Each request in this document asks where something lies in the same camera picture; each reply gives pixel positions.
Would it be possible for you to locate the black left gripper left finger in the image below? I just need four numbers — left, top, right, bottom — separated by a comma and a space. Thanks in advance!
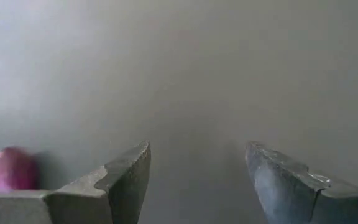
0, 140, 152, 224

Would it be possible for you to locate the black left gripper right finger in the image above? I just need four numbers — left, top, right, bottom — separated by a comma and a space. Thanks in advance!
244, 141, 358, 224

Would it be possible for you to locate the purple onion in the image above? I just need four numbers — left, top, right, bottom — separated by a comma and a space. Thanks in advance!
0, 146, 40, 191

